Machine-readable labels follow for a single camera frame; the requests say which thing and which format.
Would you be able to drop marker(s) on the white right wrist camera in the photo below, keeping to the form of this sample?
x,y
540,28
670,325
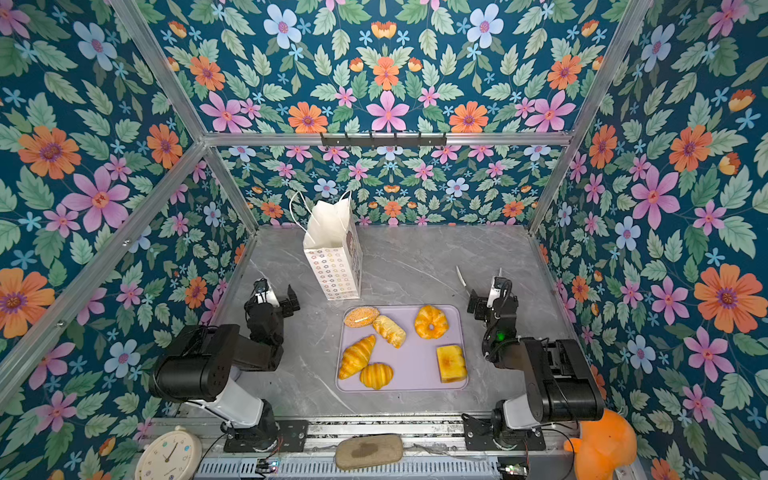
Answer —
x,y
498,290

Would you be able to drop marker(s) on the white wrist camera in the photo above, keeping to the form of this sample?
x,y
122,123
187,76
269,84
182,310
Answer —
x,y
264,293
498,290

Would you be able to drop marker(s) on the white round clock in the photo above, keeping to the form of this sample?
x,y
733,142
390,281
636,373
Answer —
x,y
175,455

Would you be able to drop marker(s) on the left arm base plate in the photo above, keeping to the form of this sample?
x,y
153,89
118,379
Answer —
x,y
273,436

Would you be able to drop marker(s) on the lilac silicone mat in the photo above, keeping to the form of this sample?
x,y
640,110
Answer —
x,y
415,363

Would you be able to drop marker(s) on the ring shaped golden bread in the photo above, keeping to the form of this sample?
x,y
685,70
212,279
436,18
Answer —
x,y
431,323

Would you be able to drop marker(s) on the oblong braided bread roll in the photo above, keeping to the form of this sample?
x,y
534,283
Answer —
x,y
390,331

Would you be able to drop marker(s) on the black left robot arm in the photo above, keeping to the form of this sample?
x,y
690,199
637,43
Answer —
x,y
196,369

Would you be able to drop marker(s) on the round sesame bun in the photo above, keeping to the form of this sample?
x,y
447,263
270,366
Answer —
x,y
361,317

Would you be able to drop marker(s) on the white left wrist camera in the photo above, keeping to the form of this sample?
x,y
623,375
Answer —
x,y
264,293

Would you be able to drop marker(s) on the black hook rail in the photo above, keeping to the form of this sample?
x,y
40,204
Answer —
x,y
371,140

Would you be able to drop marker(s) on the golden croissant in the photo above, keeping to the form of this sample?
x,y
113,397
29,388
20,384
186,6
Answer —
x,y
356,357

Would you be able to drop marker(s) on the white patterned paper bag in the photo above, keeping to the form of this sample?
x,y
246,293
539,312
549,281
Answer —
x,y
331,246

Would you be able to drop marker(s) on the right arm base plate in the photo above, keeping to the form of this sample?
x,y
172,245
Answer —
x,y
492,434

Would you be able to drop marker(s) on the small ridged shell bread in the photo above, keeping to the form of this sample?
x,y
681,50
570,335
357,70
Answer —
x,y
376,376

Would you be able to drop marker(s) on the white handled tongs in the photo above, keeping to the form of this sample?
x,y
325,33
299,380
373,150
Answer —
x,y
462,281

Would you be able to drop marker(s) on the brown stone-like sponge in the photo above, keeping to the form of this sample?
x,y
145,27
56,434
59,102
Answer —
x,y
368,451

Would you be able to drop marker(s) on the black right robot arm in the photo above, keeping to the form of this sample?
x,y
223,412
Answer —
x,y
558,385

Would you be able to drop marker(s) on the square toast slice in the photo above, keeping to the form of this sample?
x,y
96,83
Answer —
x,y
451,363

